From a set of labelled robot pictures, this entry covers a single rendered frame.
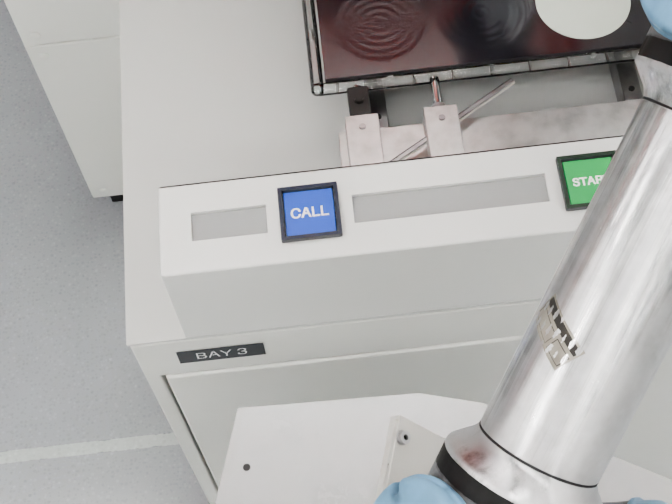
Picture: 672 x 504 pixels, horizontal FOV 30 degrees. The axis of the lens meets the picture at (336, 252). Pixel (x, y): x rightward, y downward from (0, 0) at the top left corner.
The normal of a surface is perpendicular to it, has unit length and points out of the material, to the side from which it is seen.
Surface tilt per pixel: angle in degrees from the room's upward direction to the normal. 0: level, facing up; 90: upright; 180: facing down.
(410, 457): 46
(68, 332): 0
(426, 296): 90
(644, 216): 34
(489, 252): 90
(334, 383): 90
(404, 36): 0
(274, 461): 0
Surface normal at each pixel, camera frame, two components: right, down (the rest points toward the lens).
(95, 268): -0.06, -0.46
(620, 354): 0.11, 0.25
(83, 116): 0.09, 0.88
